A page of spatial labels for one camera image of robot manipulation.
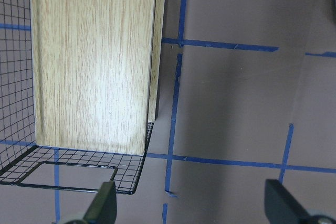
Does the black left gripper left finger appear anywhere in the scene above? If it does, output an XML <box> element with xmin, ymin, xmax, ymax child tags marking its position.
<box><xmin>83</xmin><ymin>182</ymin><xmax>117</xmax><ymax>224</ymax></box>

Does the black wire basket shelf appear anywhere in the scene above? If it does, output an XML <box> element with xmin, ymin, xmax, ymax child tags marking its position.
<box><xmin>1</xmin><ymin>0</ymin><xmax>146</xmax><ymax>195</ymax></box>

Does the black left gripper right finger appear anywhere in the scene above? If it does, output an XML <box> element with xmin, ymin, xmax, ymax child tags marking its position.
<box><xmin>264</xmin><ymin>179</ymin><xmax>317</xmax><ymax>224</ymax></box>

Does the wooden shelf board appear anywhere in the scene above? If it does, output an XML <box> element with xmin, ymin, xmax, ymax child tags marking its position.
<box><xmin>30</xmin><ymin>0</ymin><xmax>165</xmax><ymax>155</ymax></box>

